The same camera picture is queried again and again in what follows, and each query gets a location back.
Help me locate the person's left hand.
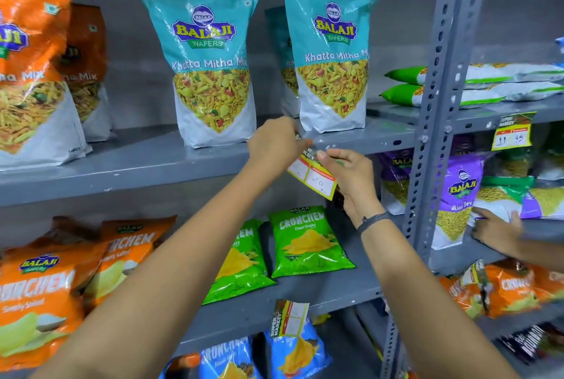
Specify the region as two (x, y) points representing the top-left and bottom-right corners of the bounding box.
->
(247, 116), (314, 175)

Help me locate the yellow shelf price label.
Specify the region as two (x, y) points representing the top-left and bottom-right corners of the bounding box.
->
(491, 112), (537, 151)
(270, 299), (310, 339)

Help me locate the green chips packet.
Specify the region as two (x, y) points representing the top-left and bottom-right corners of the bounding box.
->
(203, 219), (276, 306)
(268, 205), (356, 279)

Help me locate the green and white flat packet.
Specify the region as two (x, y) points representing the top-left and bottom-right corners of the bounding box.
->
(385, 62), (564, 86)
(380, 82), (564, 108)

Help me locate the person's left forearm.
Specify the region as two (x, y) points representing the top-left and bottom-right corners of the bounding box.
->
(28, 162), (283, 379)

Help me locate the black snack packet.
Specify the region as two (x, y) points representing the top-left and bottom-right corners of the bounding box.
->
(497, 323), (564, 367)

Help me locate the black wristband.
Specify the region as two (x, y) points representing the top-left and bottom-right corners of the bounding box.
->
(357, 212), (394, 235)

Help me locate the person's right hand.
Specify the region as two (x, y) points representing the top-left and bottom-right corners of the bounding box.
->
(316, 148), (385, 228)

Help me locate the purple snack packet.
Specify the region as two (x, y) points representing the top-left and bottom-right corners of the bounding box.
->
(521, 188), (564, 221)
(432, 155), (486, 251)
(379, 149), (416, 216)

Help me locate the large orange snack mix bag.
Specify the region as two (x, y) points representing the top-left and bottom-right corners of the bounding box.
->
(0, 0), (92, 171)
(59, 3), (113, 143)

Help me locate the blue chips packet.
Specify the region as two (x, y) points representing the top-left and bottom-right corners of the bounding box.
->
(263, 321), (334, 379)
(199, 337), (253, 379)

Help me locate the grey perforated metal upright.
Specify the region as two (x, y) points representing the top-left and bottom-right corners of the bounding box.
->
(380, 0), (493, 379)

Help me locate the green and white snack packet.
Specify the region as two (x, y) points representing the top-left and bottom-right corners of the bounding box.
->
(469, 175), (537, 223)

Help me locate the orange chips packet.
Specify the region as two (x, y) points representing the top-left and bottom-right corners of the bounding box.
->
(83, 215), (178, 310)
(530, 265), (564, 303)
(24, 216), (107, 256)
(0, 243), (107, 371)
(439, 275), (486, 320)
(484, 260), (541, 318)

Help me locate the grey metal shelf board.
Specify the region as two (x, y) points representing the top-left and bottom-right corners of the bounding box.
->
(428, 218), (564, 277)
(367, 94), (564, 135)
(0, 115), (418, 208)
(474, 299), (564, 342)
(174, 216), (385, 358)

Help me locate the yellow and white price tag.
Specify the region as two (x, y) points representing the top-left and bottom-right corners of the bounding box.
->
(287, 148), (338, 201)

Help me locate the person's right forearm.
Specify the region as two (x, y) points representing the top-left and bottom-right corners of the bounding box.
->
(359, 212), (523, 379)

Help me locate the teal snack mix bag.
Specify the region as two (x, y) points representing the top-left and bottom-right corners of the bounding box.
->
(265, 6), (301, 118)
(280, 0), (387, 134)
(128, 0), (261, 149)

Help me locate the another person's forearm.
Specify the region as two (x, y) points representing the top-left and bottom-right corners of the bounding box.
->
(507, 237), (564, 273)

